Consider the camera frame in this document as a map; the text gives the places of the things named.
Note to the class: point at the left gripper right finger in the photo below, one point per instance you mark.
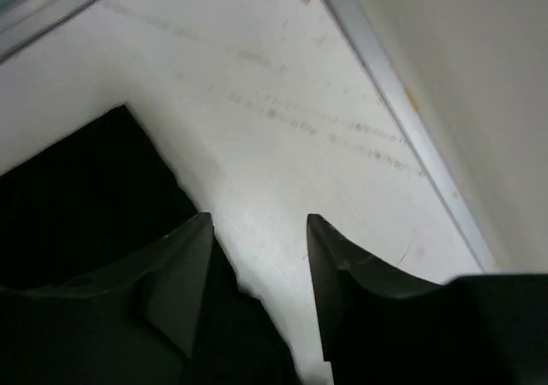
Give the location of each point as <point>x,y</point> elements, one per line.
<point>381,325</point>

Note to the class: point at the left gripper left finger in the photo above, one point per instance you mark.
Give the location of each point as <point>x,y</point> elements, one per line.
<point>131,322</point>

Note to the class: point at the black trousers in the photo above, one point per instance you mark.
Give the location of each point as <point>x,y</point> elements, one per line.
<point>102,193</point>

